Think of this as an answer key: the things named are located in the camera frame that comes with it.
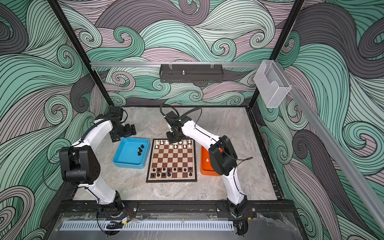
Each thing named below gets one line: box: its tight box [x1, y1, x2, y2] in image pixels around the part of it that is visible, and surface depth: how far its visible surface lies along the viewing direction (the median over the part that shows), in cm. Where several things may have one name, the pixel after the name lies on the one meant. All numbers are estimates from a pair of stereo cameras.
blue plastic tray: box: [112, 137, 151, 170], surface depth 94 cm
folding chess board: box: [146, 138, 197, 183], surface depth 90 cm
